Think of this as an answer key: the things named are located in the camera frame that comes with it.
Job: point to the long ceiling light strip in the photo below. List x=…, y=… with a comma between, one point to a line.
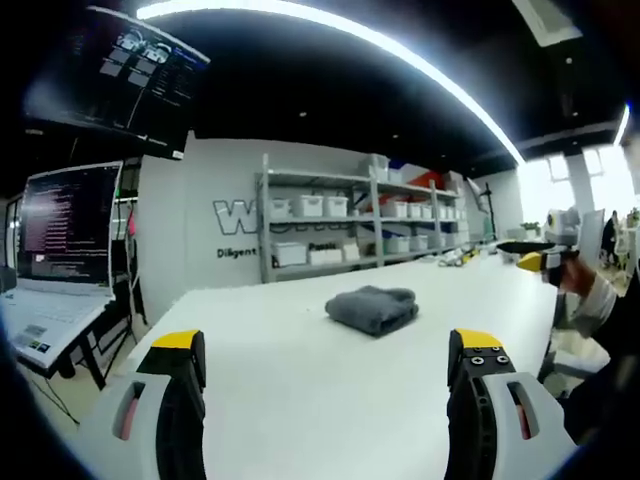
x=380, y=55

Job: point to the black wall monitor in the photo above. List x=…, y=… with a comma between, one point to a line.
x=115, y=75

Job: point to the ceiling air vent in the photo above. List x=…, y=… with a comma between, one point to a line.
x=547, y=22

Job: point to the white laptop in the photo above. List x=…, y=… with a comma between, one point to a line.
x=65, y=280

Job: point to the yellow and white tools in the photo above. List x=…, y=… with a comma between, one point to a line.
x=460, y=257

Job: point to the grey towel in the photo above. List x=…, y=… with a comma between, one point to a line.
x=372, y=307

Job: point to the rows of white storage boxes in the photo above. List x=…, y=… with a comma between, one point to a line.
x=380, y=225

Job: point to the person's right hand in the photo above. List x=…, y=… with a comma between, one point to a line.
x=580, y=277

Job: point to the person's dark clothing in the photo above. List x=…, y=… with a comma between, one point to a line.
x=610, y=390

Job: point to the black tripod stand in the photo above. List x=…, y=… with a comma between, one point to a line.
x=489, y=212

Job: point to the grey metal shelving rack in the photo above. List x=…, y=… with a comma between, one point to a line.
x=370, y=220

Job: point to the black laptop stand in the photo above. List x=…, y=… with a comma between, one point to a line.
x=82, y=357

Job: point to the grey office chair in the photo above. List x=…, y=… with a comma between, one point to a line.
x=575, y=360

